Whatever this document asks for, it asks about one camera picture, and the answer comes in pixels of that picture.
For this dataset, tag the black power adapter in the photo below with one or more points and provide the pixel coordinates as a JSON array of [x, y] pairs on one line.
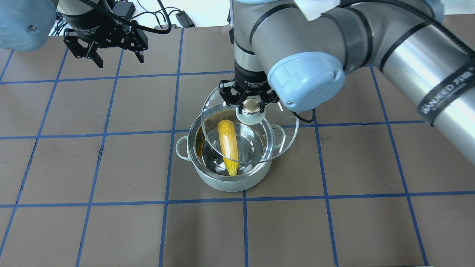
[[184, 20]]

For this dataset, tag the light green steel pot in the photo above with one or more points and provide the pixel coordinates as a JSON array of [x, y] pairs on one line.
[[210, 166]]

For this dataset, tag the glass pot lid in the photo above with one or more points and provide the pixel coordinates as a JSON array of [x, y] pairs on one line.
[[261, 137]]

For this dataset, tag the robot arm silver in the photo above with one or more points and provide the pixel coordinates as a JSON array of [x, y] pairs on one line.
[[281, 56], [25, 25]]

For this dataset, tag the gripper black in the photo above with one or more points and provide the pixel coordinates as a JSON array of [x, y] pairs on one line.
[[90, 31], [251, 80]]

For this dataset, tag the yellow corn cob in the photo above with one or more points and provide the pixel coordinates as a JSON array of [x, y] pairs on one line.
[[229, 146]]

